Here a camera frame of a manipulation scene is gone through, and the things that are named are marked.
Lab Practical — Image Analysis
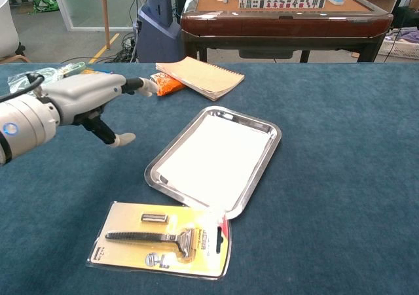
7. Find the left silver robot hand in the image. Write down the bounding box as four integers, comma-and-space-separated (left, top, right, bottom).
35, 73, 160, 148

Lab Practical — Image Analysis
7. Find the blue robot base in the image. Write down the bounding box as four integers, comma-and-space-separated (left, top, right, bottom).
135, 0, 184, 63

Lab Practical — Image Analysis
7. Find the silver metal tray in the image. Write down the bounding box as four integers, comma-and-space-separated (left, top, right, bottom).
143, 105, 282, 220

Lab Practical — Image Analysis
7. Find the orange and blue box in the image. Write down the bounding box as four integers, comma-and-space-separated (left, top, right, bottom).
80, 67, 111, 77

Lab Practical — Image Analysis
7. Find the green dustpan set in bag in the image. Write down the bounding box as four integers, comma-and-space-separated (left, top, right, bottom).
7, 61, 88, 95

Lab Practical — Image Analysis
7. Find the wooden pole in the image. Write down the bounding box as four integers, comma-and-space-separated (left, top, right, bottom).
100, 0, 111, 50

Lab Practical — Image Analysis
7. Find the orange snack packet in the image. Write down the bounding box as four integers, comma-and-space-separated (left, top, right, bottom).
149, 72, 186, 97

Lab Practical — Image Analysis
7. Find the white framed glass partition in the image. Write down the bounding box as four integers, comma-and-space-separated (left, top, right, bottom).
48, 0, 142, 33

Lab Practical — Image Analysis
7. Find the green bag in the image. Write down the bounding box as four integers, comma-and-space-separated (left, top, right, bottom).
32, 0, 60, 13

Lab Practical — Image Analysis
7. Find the kraft spiral notebook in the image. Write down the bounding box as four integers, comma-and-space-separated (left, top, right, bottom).
155, 56, 246, 102

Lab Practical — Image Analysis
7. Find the razor in yellow blister pack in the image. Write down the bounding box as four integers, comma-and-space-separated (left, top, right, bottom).
86, 201, 232, 281

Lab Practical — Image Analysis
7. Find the brown mahjong table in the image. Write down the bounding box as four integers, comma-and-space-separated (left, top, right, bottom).
179, 0, 393, 63

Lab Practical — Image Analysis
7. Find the face-up mahjong tile row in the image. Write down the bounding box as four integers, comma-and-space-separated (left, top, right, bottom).
238, 0, 327, 10

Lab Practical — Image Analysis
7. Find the blue table mat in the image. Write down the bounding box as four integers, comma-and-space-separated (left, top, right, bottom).
0, 62, 419, 295

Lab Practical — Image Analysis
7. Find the white plastic basket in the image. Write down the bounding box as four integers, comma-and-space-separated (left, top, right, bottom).
378, 28, 419, 60

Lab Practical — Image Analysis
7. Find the purple cloth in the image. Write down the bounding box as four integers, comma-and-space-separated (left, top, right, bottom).
396, 26, 419, 44

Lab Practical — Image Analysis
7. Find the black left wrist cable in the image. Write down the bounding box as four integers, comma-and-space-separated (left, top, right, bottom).
0, 73, 45, 103

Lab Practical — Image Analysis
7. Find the black cable tangle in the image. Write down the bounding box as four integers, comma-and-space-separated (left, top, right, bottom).
111, 29, 140, 63

